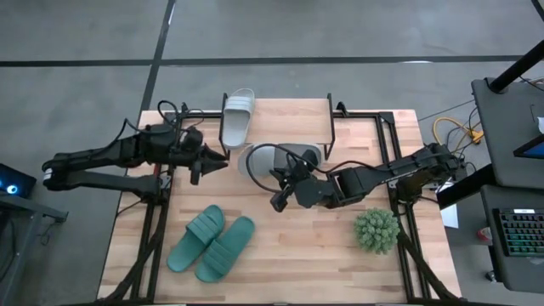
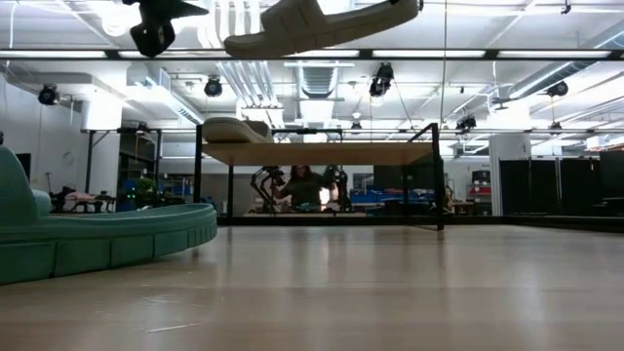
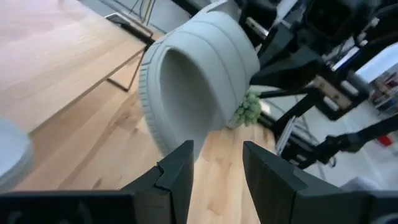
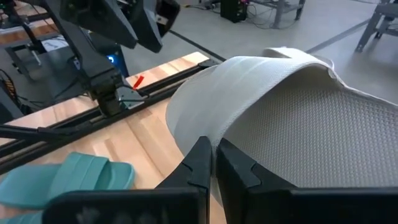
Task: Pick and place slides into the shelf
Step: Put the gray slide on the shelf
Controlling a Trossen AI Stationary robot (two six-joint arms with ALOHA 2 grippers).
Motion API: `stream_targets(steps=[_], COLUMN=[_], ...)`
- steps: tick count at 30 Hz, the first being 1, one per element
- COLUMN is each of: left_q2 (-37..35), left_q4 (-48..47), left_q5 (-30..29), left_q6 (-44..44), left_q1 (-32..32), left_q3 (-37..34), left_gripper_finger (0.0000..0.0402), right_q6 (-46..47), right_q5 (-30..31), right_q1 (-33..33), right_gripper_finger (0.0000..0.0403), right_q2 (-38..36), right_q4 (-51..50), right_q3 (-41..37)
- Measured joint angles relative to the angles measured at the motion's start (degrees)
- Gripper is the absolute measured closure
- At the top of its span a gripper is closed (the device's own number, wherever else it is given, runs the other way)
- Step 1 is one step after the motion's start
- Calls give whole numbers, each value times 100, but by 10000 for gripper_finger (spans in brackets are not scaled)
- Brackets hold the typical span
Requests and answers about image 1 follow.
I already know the wooden shelf with black frame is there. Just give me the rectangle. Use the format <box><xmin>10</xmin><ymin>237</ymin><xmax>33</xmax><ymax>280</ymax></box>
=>
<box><xmin>218</xmin><ymin>92</ymin><xmax>337</xmax><ymax>162</ymax></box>

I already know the white rubber slide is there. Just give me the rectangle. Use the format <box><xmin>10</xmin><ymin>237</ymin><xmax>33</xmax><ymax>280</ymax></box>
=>
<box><xmin>236</xmin><ymin>142</ymin><xmax>325</xmax><ymax>179</ymax></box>
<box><xmin>222</xmin><ymin>88</ymin><xmax>256</xmax><ymax>150</ymax></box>

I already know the green artificial plant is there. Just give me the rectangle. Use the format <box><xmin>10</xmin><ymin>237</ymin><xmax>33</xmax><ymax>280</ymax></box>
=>
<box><xmin>353</xmin><ymin>207</ymin><xmax>401</xmax><ymax>256</ymax></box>

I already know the black monitor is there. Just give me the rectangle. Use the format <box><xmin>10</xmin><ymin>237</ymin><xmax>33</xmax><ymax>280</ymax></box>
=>
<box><xmin>513</xmin><ymin>134</ymin><xmax>544</xmax><ymax>161</ymax></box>

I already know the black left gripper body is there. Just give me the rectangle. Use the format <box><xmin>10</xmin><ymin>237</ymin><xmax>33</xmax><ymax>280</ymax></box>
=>
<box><xmin>169</xmin><ymin>127</ymin><xmax>207</xmax><ymax>169</ymax></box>

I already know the grey desk with post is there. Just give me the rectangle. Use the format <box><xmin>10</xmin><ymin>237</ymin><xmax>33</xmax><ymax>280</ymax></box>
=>
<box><xmin>470</xmin><ymin>77</ymin><xmax>544</xmax><ymax>190</ymax></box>

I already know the black post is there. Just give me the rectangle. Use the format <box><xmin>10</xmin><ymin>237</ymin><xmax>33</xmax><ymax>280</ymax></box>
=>
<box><xmin>487</xmin><ymin>39</ymin><xmax>544</xmax><ymax>94</ymax></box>

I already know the black table frame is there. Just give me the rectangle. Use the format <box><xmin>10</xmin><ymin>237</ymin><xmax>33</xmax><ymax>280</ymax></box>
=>
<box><xmin>95</xmin><ymin>101</ymin><xmax>462</xmax><ymax>305</ymax></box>

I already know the grey desk with keyboard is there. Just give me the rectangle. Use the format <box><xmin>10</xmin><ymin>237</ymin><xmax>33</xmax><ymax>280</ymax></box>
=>
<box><xmin>479</xmin><ymin>184</ymin><xmax>544</xmax><ymax>294</ymax></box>

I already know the yellow cable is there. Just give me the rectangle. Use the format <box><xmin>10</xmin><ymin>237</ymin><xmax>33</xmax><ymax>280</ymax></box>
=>
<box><xmin>432</xmin><ymin>116</ymin><xmax>485</xmax><ymax>150</ymax></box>

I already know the green rubber slide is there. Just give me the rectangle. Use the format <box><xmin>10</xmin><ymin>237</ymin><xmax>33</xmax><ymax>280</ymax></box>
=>
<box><xmin>166</xmin><ymin>204</ymin><xmax>225</xmax><ymax>273</ymax></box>
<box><xmin>194</xmin><ymin>215</ymin><xmax>256</xmax><ymax>284</ymax></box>

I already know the grey metal desk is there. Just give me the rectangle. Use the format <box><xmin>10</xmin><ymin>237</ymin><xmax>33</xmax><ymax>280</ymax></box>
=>
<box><xmin>0</xmin><ymin>190</ymin><xmax>69</xmax><ymax>306</ymax></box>

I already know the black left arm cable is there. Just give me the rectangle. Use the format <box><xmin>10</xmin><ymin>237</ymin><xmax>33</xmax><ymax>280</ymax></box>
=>
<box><xmin>122</xmin><ymin>99</ymin><xmax>205</xmax><ymax>142</ymax></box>

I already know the computer with blue light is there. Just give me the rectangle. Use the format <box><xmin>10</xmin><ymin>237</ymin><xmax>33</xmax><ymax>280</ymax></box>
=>
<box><xmin>0</xmin><ymin>163</ymin><xmax>37</xmax><ymax>199</ymax></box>

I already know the backlit black keyboard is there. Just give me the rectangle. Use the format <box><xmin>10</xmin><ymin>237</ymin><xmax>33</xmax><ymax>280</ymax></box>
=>
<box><xmin>492</xmin><ymin>207</ymin><xmax>544</xmax><ymax>258</ymax></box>

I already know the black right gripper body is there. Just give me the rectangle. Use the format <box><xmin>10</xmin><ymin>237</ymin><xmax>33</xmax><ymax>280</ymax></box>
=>
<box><xmin>292</xmin><ymin>169</ymin><xmax>339</xmax><ymax>209</ymax></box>

